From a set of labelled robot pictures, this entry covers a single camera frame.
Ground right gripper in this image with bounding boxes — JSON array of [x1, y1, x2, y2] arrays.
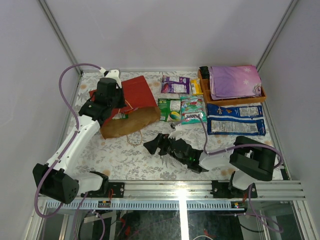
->
[[143, 132, 188, 165]]

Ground red paper bag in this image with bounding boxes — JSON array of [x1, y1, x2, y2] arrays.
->
[[100, 76, 161, 140]]

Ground green yellow snack bag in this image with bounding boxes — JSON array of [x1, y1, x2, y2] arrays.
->
[[157, 98, 181, 122]]

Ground green white snack packet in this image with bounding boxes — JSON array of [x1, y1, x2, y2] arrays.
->
[[180, 96, 207, 125]]

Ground purple snack packet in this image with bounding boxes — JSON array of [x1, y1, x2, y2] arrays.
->
[[161, 75, 190, 94]]

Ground yellow snack packet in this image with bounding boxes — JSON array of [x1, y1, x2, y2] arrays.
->
[[190, 78, 203, 96]]

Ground wooden tray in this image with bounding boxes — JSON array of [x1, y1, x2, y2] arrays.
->
[[197, 68, 268, 107]]

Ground blue chips bag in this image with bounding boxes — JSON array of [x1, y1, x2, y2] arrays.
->
[[206, 104, 266, 136]]

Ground colourful snack packet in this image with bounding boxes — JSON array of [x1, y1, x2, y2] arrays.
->
[[112, 108, 138, 120]]

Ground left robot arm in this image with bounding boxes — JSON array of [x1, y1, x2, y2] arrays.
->
[[32, 70, 126, 204]]

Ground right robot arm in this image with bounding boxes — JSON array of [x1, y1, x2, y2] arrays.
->
[[143, 133, 277, 199]]

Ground floral table mat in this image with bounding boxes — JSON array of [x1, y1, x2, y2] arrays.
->
[[67, 71, 285, 181]]

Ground black items in tray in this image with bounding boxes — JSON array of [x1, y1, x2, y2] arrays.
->
[[199, 66, 210, 80]]

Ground purple folded cloth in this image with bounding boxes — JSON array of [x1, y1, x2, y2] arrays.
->
[[208, 65, 262, 100]]

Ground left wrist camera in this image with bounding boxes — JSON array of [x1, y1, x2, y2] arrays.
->
[[99, 67, 122, 88]]

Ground aluminium rail frame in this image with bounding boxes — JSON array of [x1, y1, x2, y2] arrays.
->
[[21, 179, 316, 240]]

